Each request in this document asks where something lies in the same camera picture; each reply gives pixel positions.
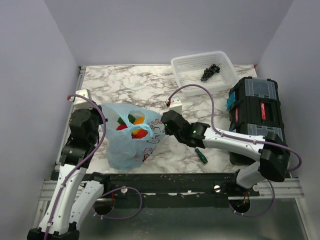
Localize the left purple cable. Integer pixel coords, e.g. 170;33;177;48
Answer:
43;94;144;240

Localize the blue plastic bag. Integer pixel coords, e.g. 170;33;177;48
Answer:
101;103;166;171

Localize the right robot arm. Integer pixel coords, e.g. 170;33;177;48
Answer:
161;110;290;196

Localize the green handled screwdriver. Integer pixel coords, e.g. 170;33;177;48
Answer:
195;148;208;165

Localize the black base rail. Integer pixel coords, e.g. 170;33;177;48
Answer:
51;171;261;210

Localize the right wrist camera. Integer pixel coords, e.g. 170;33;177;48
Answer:
166;96;183;114

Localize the black toolbox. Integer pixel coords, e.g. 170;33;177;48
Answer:
225;76;289;167

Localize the white plastic basket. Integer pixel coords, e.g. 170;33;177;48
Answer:
171;51;239;97

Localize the dark fake grape bunch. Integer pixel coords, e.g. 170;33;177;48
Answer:
200;64;220;82

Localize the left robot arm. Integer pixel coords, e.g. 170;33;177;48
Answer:
27;101;111;240

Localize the orange yellow fake fruit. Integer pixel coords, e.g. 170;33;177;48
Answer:
131;116;148;139

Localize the green fake fruit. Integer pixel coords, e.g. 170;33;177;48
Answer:
117;113;137;126

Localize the red fake fruit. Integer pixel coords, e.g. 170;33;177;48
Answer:
116;124;127;131

